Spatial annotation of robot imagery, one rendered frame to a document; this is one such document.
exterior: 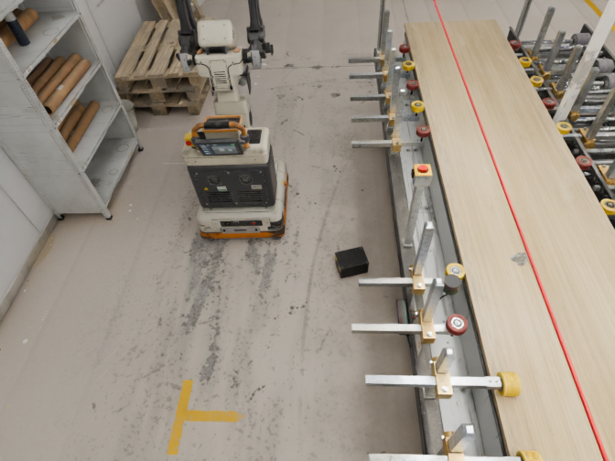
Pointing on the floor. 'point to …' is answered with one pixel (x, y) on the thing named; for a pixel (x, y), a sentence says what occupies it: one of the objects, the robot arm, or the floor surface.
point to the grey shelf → (110, 154)
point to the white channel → (587, 62)
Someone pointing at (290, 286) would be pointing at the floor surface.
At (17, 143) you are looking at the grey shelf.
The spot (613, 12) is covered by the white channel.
